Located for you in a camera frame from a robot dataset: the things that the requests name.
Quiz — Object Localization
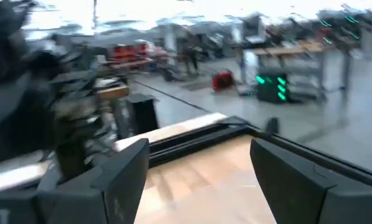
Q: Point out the wooden table black pedestal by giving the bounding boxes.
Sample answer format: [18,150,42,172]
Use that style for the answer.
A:
[96,84,159,135]

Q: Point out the black aluminium table frame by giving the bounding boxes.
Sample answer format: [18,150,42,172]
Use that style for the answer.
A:
[148,115,372,190]

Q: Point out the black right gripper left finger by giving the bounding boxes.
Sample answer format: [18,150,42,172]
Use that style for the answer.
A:
[90,138,151,224]

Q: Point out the red box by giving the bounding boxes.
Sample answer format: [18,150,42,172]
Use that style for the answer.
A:
[212,70,236,91]

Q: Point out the small black frame clip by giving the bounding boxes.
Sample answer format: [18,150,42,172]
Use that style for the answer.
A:
[266,117,280,135]

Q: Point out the black computer tower green lights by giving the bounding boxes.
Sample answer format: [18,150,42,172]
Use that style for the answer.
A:
[256,73,290,103]

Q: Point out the wooden workbench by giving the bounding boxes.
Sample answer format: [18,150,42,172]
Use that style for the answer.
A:
[235,39,355,103]

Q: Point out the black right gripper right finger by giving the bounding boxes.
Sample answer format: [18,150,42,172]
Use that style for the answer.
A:
[249,138,338,224]

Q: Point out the red shelf unit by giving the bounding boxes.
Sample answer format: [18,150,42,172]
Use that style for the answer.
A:
[113,43,149,62]

